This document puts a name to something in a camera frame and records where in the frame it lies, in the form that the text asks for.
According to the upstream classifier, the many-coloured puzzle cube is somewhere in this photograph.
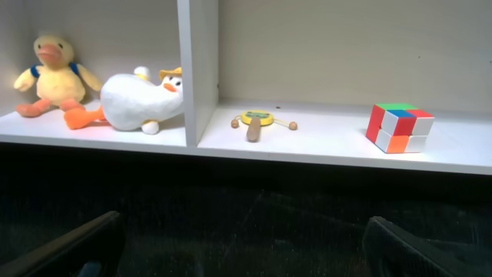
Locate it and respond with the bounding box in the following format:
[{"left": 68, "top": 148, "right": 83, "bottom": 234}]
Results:
[{"left": 364, "top": 102, "right": 436, "bottom": 155}]

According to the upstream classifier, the white plush duck yellow hat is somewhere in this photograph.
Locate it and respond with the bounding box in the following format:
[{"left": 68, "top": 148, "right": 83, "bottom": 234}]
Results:
[{"left": 63, "top": 65, "right": 185, "bottom": 136}]

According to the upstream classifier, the yellow wooden rattle drum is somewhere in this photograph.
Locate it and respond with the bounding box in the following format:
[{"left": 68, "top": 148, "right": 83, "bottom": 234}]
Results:
[{"left": 230, "top": 109, "right": 299, "bottom": 144}]

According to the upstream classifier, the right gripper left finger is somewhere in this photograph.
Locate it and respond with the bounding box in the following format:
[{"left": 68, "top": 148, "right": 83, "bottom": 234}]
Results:
[{"left": 0, "top": 209, "right": 126, "bottom": 277}]

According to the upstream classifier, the white shelf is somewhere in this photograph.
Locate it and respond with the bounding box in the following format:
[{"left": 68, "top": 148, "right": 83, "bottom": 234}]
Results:
[{"left": 0, "top": 0, "right": 492, "bottom": 176}]

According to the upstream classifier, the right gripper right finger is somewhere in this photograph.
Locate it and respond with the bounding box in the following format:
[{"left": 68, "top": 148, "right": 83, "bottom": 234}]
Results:
[{"left": 361, "top": 215, "right": 480, "bottom": 277}]

